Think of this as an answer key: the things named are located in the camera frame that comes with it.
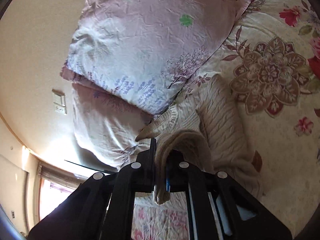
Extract beige cable-knit sweater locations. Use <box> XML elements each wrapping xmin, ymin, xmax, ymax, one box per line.
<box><xmin>136</xmin><ymin>74</ymin><xmax>263</xmax><ymax>205</ymax></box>

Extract black monitor screen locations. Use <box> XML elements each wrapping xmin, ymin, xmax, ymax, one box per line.
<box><xmin>65</xmin><ymin>160</ymin><xmax>117</xmax><ymax>175</ymax></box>

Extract pink floral left pillow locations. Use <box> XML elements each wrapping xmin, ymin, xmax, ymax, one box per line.
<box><xmin>72</xmin><ymin>83</ymin><xmax>153</xmax><ymax>170</ymax></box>

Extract pink lavender right pillow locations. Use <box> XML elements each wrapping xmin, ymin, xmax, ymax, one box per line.
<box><xmin>61</xmin><ymin>0</ymin><xmax>250</xmax><ymax>115</ymax></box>

